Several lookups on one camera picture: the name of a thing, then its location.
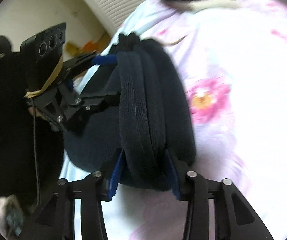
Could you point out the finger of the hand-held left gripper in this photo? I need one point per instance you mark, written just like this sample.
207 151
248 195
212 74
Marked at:
96 102
103 60

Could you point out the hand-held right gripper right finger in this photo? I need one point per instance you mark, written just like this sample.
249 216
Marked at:
174 180

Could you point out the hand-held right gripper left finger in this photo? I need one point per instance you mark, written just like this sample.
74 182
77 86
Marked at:
114 177

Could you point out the black fleece pants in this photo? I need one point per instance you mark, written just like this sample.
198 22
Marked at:
146 92

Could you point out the orange yellow object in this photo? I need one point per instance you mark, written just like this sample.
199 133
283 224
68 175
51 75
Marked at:
88 46

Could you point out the tan rubber band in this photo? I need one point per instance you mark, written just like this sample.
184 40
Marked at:
49 81

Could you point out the white louvered wardrobe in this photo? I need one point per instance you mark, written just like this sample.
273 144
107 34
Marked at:
118 2

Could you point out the white folded cloth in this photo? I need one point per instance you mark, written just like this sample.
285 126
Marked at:
208 4

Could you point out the bed with floral sheet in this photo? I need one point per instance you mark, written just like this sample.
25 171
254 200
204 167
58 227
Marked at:
233 55

